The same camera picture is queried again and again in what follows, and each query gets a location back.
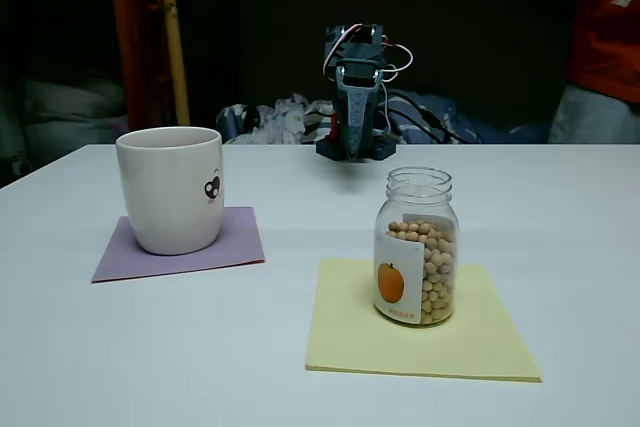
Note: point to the grey pillow bundle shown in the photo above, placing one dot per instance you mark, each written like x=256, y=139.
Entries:
x=65, y=107

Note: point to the yellow paper square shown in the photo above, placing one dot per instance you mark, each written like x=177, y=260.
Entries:
x=350, y=337

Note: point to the bamboo pole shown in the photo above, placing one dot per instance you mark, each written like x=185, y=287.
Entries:
x=175, y=37

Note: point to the glass jar of soybeans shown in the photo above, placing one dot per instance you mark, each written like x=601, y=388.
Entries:
x=417, y=267

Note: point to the feather patterned blue blanket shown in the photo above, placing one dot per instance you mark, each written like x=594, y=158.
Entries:
x=280, y=119

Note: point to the purple paper square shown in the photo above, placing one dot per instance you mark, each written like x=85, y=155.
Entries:
x=235, y=242

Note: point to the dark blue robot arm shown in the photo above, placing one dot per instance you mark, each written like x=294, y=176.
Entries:
x=350, y=44

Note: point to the orange wooden post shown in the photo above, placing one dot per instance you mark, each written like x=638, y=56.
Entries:
x=137, y=37

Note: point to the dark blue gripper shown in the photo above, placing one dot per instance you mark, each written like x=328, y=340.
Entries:
x=356, y=112

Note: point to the white mug with face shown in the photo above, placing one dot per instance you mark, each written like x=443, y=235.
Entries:
x=165, y=192

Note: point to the person in orange shirt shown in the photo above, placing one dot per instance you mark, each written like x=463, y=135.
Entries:
x=607, y=22

